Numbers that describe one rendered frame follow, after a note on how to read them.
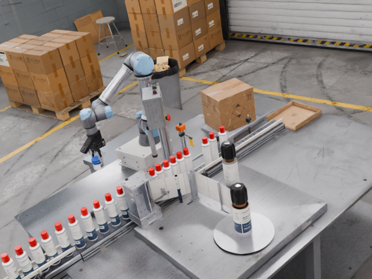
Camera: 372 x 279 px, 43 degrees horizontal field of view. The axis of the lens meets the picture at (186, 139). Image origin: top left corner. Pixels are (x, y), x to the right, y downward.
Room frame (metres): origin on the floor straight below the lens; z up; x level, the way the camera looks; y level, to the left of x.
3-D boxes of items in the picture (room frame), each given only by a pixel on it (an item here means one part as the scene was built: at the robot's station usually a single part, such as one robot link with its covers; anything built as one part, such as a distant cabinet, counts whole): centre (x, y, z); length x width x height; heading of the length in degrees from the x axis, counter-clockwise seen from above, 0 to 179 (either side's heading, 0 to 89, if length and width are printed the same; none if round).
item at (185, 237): (1.95, -0.15, 0.86); 0.80 x 0.67 x 0.05; 126
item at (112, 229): (2.39, 0.00, 0.86); 1.65 x 0.08 x 0.04; 126
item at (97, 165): (2.57, 0.58, 0.98); 0.07 x 0.07 x 0.07
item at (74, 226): (1.93, 0.65, 0.98); 0.05 x 0.05 x 0.20
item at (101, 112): (2.64, 0.48, 1.29); 0.11 x 0.11 x 0.08; 18
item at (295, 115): (2.97, -0.80, 0.85); 0.30 x 0.26 x 0.04; 126
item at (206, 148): (2.47, -0.11, 0.98); 0.05 x 0.05 x 0.20
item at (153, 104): (2.39, 0.14, 1.38); 0.17 x 0.10 x 0.19; 1
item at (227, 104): (3.04, -0.35, 0.99); 0.30 x 0.24 x 0.27; 114
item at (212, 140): (2.51, -0.16, 0.98); 0.05 x 0.05 x 0.20
